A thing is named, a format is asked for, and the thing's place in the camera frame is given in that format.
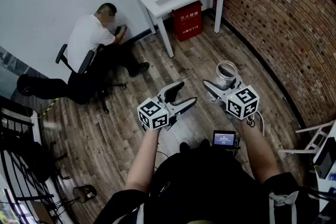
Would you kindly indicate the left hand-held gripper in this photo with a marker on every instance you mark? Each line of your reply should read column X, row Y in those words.
column 152, row 115

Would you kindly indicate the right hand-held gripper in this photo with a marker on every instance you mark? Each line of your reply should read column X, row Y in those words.
column 242, row 102

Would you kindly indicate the clear plastic cup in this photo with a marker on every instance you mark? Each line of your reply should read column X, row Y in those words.
column 225, row 74

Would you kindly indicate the grey pad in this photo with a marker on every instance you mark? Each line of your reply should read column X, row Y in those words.
column 165, row 0

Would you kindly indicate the person's right forearm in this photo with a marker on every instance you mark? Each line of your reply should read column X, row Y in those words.
column 258, row 154

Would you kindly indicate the person's left forearm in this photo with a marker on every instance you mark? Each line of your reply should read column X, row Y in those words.
column 143, row 160

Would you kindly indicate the person's black shoe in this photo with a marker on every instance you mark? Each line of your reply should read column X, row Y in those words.
column 184, row 147
column 205, row 143

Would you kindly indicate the small screen device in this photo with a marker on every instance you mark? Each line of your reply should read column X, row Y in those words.
column 224, row 139

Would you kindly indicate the red metal box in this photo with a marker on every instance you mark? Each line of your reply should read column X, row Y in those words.
column 187, row 21

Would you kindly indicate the person's black shirt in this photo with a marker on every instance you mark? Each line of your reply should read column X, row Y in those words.
column 204, row 189

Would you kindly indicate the black office chair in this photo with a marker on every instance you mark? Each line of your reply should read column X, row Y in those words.
column 85, row 63

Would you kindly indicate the dark laptop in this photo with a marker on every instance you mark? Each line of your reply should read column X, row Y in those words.
column 325, row 162

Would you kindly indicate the small waste bin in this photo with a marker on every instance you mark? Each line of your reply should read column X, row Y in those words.
column 84, row 193

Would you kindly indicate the black metal railing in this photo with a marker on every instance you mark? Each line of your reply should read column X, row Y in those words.
column 15, row 154

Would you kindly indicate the white chair frame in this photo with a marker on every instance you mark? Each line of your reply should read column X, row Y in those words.
column 312, row 139

